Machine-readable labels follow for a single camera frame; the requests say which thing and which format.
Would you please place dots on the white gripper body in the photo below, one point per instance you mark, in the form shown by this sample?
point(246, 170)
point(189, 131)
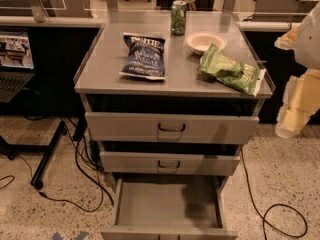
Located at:
point(309, 41)

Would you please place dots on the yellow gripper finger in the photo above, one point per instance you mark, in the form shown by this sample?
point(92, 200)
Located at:
point(287, 40)
point(301, 100)

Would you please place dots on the blue chip bag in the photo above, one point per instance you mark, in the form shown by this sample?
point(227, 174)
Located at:
point(145, 57)

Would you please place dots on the green chip bag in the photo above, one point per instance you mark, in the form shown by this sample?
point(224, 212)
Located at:
point(231, 72)

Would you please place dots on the grey metal drawer cabinet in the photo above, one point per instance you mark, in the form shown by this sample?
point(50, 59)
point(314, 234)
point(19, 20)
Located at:
point(103, 89)

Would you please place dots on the bottom grey open drawer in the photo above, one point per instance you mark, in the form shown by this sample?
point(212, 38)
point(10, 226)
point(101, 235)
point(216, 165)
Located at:
point(167, 207)

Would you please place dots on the middle grey drawer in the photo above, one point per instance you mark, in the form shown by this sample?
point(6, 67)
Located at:
point(169, 163)

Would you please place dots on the top grey drawer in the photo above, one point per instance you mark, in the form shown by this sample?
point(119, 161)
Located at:
point(176, 128)

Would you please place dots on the white paper bowl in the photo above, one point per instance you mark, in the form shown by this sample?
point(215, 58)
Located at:
point(200, 41)

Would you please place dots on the green soda can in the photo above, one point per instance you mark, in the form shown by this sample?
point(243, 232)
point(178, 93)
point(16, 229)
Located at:
point(178, 17)

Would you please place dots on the black laptop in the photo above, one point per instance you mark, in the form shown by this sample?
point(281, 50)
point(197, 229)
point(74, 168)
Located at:
point(16, 63)

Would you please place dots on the black laptop stand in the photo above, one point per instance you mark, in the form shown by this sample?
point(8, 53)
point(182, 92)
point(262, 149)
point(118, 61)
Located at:
point(12, 150)

